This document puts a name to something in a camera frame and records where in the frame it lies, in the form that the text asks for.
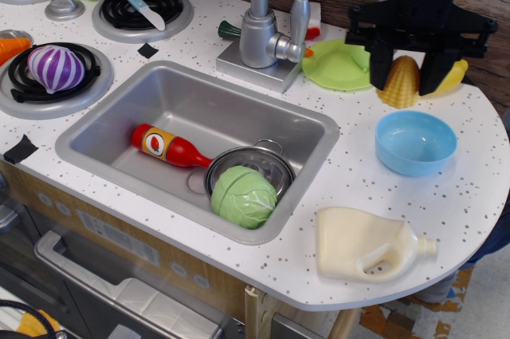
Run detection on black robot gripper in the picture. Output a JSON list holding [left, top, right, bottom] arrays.
[[346, 0, 498, 96]]

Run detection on yellow toy corn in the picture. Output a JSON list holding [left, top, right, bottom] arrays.
[[376, 56, 420, 109]]

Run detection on light blue plastic bowl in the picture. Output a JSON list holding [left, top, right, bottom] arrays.
[[375, 111, 457, 177]]

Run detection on yellow toy banana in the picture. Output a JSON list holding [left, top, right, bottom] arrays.
[[430, 59, 469, 96]]

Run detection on green toy pear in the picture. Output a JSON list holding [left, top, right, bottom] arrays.
[[351, 45, 371, 73]]

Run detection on green plastic plate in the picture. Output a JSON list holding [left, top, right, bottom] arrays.
[[302, 39, 371, 91]]

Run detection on white red toy piece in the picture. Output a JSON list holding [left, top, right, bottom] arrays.
[[305, 2, 322, 40]]

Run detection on silver toy faucet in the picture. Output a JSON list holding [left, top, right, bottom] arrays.
[[216, 0, 311, 93]]

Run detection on small metal pot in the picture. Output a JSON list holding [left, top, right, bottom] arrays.
[[203, 140, 296, 201]]

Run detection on cream toy detergent jug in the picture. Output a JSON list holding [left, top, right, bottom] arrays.
[[316, 207, 436, 283]]

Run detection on dark green toy stem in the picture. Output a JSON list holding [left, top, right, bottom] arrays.
[[218, 21, 241, 39]]

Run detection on green toy cabbage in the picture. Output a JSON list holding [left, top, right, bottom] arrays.
[[211, 166, 277, 230]]

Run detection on red toy ketchup bottle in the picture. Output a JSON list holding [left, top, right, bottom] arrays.
[[131, 124, 213, 168]]

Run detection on black tape square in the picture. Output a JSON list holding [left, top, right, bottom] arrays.
[[138, 43, 159, 59]]

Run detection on back right stove burner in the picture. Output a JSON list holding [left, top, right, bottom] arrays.
[[92, 0, 194, 44]]

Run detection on grey toy sink basin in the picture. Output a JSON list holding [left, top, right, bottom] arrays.
[[56, 61, 339, 245]]

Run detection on grey stove knob front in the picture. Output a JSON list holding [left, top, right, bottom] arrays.
[[45, 0, 85, 22]]

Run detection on purple striped toy onion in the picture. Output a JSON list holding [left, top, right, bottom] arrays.
[[27, 45, 86, 94]]

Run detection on front left stove burner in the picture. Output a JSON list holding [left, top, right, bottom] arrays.
[[1, 42, 114, 120]]

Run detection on black tape strip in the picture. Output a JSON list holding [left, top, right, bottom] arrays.
[[3, 135, 38, 164]]

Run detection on orange toy carrot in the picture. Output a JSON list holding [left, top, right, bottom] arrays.
[[0, 37, 32, 65]]

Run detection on grey knob at left edge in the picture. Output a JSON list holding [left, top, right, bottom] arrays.
[[0, 30, 33, 43]]

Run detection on yellow toy on floor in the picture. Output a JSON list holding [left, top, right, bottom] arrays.
[[16, 309, 61, 337]]

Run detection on blue handled toy knife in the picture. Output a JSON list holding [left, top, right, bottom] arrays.
[[127, 0, 166, 31]]

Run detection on grey oven door handle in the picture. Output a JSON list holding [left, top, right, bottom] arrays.
[[35, 231, 224, 338]]

